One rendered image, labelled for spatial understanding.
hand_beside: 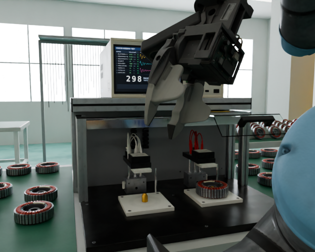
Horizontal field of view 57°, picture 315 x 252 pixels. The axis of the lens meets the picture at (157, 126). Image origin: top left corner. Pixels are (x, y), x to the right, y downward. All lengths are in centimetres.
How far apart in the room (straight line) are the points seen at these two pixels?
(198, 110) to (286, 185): 23
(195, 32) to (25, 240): 68
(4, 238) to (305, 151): 80
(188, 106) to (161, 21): 746
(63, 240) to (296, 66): 447
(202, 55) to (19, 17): 724
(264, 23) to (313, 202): 912
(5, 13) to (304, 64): 609
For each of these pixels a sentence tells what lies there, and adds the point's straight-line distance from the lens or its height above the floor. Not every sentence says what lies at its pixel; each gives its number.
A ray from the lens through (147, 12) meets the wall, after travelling 783.
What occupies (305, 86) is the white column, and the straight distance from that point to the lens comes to 504.
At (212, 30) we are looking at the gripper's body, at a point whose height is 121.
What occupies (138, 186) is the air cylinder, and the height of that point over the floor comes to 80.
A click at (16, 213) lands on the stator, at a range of 97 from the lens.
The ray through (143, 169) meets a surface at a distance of 98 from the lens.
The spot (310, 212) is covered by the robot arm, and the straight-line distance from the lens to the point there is 23.
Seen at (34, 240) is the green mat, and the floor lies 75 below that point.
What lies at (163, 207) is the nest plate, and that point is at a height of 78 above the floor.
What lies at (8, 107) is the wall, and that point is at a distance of 740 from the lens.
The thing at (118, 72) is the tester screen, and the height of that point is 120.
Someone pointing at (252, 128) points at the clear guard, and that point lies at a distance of 92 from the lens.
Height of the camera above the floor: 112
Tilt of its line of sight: 6 degrees down
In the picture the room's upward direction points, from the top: straight up
